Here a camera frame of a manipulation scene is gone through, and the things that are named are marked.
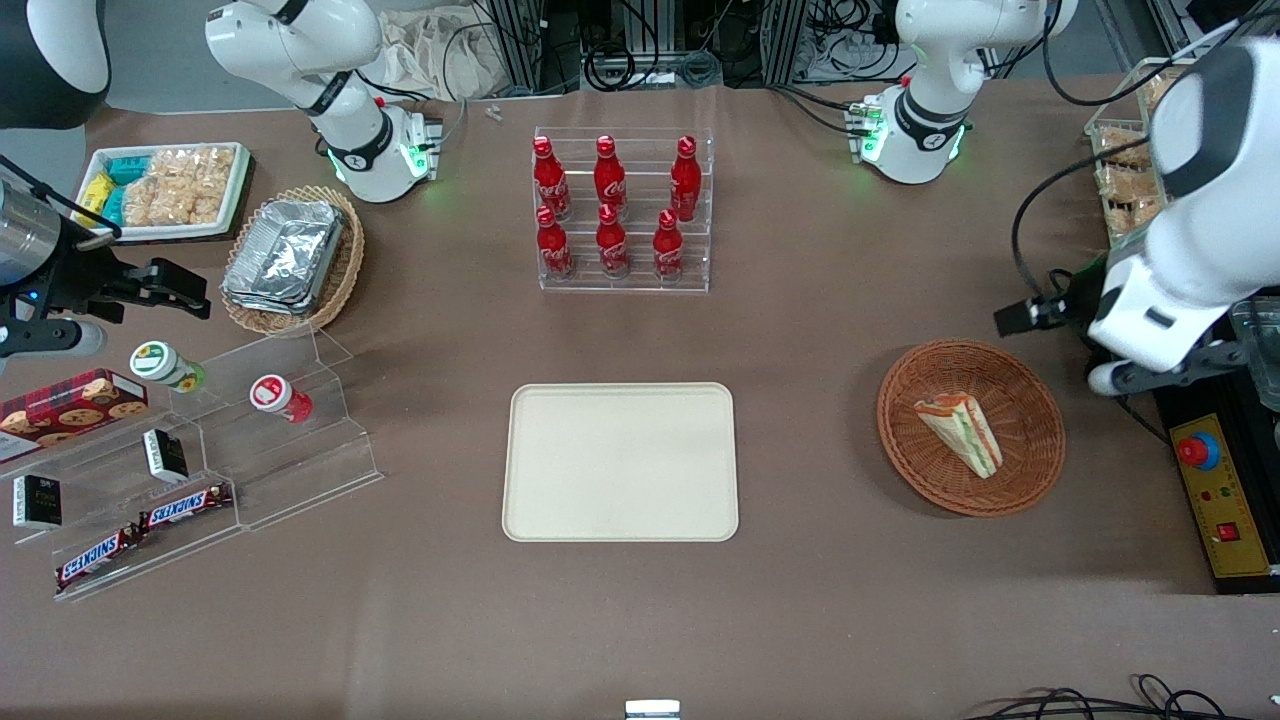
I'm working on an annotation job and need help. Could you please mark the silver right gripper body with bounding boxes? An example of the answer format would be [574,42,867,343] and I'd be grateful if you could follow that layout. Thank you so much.
[0,185,64,293]

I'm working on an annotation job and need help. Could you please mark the triangle sandwich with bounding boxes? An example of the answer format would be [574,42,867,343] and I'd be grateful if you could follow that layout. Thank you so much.
[914,392,1004,480]

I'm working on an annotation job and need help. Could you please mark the round brown wicker basket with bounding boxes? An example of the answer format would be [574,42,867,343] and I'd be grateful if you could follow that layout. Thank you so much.
[877,339,1067,518]

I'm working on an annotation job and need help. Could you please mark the white rectangular snack tray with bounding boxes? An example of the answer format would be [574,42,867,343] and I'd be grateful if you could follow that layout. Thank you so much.
[75,141,251,243]

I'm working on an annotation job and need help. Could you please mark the oval tan wicker basket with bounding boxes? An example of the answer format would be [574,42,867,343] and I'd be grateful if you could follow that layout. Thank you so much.
[220,185,366,336]

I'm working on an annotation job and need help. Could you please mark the cream rectangular tray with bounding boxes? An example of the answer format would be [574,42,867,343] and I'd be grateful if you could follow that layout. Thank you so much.
[502,383,740,543]

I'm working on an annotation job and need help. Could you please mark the green lid cup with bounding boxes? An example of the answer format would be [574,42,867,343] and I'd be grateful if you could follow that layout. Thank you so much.
[130,340,208,393]

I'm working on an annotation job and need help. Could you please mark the clear rice cracker bag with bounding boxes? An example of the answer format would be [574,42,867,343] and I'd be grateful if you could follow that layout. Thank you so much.
[120,172,191,228]
[150,147,237,226]

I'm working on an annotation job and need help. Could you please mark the stacked aluminium foil containers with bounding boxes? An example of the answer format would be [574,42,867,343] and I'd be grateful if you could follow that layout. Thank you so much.
[220,198,347,316]

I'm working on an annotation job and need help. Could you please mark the red lid cup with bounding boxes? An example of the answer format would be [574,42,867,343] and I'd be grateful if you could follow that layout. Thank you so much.
[249,374,314,424]

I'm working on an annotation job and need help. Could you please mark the clear plastic container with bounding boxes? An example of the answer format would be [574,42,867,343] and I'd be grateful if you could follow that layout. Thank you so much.
[1228,298,1280,413]

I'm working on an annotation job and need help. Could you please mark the small black box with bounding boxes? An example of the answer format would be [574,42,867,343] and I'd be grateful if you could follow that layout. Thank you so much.
[12,475,63,529]
[143,428,190,484]

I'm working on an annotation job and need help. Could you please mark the red cookie box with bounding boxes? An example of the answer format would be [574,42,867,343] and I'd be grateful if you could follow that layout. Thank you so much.
[0,369,149,463]

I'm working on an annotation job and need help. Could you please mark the black machine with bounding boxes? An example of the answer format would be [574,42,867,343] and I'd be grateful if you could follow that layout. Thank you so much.
[1150,295,1280,441]

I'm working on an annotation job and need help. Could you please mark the yellow panel control box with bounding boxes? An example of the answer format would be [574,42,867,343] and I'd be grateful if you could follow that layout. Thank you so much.
[1150,385,1280,596]

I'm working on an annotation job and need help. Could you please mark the clear acrylic stepped display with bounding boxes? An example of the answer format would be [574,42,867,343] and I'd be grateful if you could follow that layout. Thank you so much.
[0,325,384,603]

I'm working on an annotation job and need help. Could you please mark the Snickers chocolate bar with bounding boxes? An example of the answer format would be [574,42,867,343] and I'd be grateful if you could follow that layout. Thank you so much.
[137,483,234,531]
[55,527,141,593]

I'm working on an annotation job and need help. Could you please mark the beige cloth bag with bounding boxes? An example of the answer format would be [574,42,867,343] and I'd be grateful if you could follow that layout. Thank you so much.
[375,8,501,101]

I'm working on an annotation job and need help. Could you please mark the red cola bottle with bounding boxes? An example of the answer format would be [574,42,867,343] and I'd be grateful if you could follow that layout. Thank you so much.
[653,209,686,283]
[670,136,703,223]
[596,204,631,280]
[594,135,628,223]
[535,206,576,281]
[532,136,573,223]

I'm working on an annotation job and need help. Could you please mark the clear acrylic bottle rack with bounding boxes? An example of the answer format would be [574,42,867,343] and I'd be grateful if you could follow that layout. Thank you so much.
[533,126,716,294]

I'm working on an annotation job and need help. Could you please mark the black table cable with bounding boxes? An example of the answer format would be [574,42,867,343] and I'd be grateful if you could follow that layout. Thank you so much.
[1044,266,1173,447]

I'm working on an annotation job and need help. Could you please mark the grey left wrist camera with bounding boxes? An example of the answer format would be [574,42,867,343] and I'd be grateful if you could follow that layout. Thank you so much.
[1088,338,1253,398]

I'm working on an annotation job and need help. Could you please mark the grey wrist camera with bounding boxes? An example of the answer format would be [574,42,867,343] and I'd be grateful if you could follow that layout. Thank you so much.
[1088,338,1253,398]
[0,318,107,361]

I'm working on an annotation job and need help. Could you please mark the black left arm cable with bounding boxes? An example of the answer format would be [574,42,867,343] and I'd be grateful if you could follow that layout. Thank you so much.
[1011,140,1153,303]

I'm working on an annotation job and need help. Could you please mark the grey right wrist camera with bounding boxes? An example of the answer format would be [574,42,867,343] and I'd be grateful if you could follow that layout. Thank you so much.
[0,318,107,361]

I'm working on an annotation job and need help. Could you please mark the white wire rack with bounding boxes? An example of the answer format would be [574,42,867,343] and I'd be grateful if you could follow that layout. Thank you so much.
[1085,55,1201,253]

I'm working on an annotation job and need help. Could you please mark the black right base cable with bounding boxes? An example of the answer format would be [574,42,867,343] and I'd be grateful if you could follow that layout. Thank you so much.
[355,70,471,151]

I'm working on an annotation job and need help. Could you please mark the black left base cables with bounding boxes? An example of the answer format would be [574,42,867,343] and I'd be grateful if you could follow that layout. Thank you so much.
[770,84,873,137]

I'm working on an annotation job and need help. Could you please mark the aluminium frame post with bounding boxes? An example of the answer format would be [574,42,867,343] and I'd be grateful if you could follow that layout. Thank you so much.
[488,0,583,96]
[762,0,813,87]

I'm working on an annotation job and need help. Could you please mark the black cable bundle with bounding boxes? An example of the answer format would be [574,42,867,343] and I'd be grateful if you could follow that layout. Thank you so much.
[965,675,1280,720]

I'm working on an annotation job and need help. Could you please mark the coiled black cables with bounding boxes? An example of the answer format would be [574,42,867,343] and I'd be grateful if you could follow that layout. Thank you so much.
[583,40,723,93]

